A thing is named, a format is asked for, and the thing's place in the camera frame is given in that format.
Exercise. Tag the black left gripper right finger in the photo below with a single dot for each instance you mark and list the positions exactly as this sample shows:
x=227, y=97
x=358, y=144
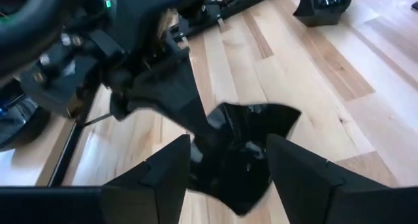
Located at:
x=343, y=201

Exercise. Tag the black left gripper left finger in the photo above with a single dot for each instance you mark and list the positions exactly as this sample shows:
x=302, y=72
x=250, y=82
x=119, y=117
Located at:
x=130, y=201

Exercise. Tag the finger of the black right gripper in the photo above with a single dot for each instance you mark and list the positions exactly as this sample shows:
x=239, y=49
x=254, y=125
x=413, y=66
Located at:
x=176, y=100
x=118, y=106

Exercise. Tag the wooden-top table with black frame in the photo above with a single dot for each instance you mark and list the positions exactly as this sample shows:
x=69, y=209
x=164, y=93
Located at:
x=39, y=152

